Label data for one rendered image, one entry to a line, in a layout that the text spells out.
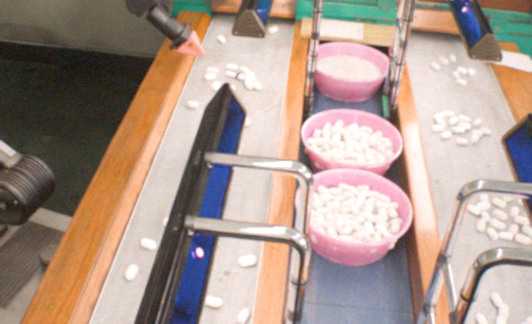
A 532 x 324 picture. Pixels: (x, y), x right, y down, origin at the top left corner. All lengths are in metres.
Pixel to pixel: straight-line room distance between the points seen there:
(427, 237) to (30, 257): 1.01
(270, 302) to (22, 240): 0.84
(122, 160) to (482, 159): 0.93
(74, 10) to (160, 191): 2.15
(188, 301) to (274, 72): 1.30
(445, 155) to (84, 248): 0.95
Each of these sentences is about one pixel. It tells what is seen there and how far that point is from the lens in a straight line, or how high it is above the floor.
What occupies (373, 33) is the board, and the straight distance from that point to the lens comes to 2.27.
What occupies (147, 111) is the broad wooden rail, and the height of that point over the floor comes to 0.76.
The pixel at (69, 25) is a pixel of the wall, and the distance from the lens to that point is 3.59.
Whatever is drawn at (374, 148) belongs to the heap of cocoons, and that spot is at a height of 0.73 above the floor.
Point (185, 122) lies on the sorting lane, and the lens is 1.75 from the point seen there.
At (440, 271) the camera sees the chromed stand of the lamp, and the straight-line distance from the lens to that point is 1.11.
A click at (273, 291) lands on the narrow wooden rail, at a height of 0.76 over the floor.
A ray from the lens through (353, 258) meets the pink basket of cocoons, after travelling 1.43.
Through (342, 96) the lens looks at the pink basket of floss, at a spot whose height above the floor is 0.69.
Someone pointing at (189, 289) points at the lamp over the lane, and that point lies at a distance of 0.82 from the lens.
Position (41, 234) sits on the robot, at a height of 0.48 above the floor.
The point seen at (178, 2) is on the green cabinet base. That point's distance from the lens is 2.38.
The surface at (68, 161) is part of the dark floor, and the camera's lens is 2.92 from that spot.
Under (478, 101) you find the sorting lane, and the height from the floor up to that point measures 0.74.
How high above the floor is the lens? 1.68
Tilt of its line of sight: 35 degrees down
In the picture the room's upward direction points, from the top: 4 degrees clockwise
